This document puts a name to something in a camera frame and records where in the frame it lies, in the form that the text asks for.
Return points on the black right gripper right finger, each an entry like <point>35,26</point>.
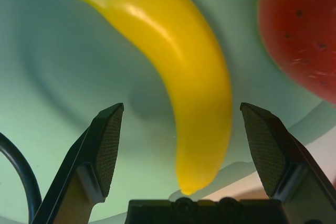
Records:
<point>288,169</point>

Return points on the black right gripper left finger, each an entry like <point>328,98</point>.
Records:
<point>78,171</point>

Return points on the toy watermelon slice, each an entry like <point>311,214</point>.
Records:
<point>302,37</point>

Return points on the yellow toy banana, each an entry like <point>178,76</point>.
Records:
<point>183,64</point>

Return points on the green silicone placemat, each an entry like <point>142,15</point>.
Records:
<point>65,64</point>

